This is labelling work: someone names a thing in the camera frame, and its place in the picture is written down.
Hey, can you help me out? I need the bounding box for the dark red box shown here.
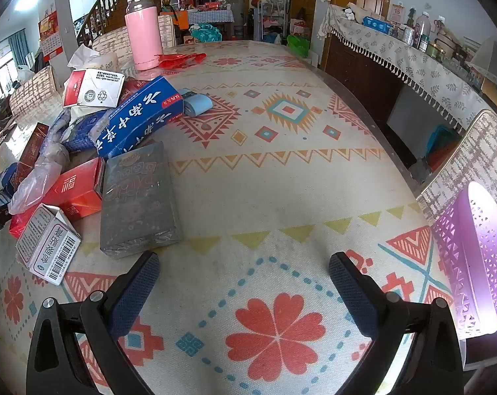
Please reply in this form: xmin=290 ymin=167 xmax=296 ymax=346
xmin=14 ymin=122 xmax=51 ymax=182

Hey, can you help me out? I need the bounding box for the blue plastic wrapper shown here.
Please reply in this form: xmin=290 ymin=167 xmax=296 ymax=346
xmin=51 ymin=109 xmax=109 ymax=153

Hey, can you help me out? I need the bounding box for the white storage rack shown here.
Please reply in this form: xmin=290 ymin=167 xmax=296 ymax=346
xmin=257 ymin=2 xmax=286 ymax=42

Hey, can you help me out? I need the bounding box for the dark wooden sideboard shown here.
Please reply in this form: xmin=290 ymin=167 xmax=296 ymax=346
xmin=322 ymin=33 xmax=422 ymax=124

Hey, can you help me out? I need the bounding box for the red wall calendar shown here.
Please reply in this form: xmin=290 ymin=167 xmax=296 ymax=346
xmin=38 ymin=10 xmax=64 ymax=62

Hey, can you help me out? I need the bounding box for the red and white carton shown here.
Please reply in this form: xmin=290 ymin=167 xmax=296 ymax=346
xmin=62 ymin=68 xmax=126 ymax=110

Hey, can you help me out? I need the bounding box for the blue carton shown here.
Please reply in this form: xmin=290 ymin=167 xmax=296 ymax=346
xmin=0 ymin=163 xmax=19 ymax=208

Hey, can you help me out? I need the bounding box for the pink thermos bottle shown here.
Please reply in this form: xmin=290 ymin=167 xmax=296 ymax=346
xmin=124 ymin=0 xmax=164 ymax=71

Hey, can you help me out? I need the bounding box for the red plastic item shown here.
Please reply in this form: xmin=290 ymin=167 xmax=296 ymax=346
xmin=160 ymin=53 xmax=208 ymax=70

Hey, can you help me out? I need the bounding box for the patterned chair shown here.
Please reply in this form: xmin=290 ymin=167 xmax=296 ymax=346
xmin=9 ymin=66 xmax=64 ymax=120
xmin=91 ymin=25 xmax=132 ymax=54
xmin=415 ymin=109 xmax=497 ymax=231
xmin=158 ymin=14 xmax=177 ymax=48

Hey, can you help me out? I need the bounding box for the clear plastic bottle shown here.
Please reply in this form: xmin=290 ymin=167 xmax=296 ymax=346
xmin=413 ymin=10 xmax=432 ymax=48

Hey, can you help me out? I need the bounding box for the green bag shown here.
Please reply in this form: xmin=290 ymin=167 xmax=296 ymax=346
xmin=287 ymin=35 xmax=311 ymax=56

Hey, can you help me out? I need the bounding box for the plastic-wrapped packet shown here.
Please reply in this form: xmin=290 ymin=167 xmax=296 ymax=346
xmin=99 ymin=141 xmax=184 ymax=259

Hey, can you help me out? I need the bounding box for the checkered cloth table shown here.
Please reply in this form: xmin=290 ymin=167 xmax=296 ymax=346
xmin=186 ymin=10 xmax=235 ymax=25

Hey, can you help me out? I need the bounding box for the orange bag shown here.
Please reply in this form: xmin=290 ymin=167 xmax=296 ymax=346
xmin=166 ymin=8 xmax=189 ymax=31

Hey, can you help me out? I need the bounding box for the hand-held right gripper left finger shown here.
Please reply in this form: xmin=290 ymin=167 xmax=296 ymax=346
xmin=25 ymin=251 xmax=167 ymax=395

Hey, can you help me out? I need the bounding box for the patterned chair back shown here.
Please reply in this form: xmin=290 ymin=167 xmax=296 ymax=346
xmin=91 ymin=25 xmax=132 ymax=54

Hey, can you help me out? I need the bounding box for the bright red box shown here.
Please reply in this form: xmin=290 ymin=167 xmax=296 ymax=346
xmin=9 ymin=157 xmax=106 ymax=238

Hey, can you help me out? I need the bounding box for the light blue small device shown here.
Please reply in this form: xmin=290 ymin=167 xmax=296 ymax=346
xmin=179 ymin=88 xmax=214 ymax=118

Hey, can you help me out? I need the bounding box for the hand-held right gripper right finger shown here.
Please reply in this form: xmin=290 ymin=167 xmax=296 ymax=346
xmin=328 ymin=251 xmax=465 ymax=395

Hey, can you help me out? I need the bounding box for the purple plastic basket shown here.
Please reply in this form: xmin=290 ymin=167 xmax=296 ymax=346
xmin=431 ymin=181 xmax=497 ymax=338

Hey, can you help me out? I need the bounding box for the blue pack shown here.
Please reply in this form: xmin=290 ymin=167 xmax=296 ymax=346
xmin=362 ymin=16 xmax=386 ymax=34

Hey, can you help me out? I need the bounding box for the blue plastic bin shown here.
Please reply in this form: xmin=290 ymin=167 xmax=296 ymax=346
xmin=427 ymin=125 xmax=459 ymax=161

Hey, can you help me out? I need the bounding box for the white barcode box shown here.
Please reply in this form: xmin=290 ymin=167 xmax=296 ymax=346
xmin=16 ymin=203 xmax=82 ymax=286

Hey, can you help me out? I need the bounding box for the teal cloth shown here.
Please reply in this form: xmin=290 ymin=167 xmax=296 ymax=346
xmin=191 ymin=22 xmax=222 ymax=42

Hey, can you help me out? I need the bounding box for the clear plastic bag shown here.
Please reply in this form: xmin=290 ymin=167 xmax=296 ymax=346
xmin=9 ymin=140 xmax=72 ymax=215

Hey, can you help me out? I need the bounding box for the long blue box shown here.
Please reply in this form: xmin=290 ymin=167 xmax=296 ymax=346
xmin=90 ymin=76 xmax=186 ymax=159

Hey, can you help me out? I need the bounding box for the white tissue pack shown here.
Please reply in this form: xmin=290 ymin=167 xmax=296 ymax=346
xmin=67 ymin=44 xmax=119 ymax=77

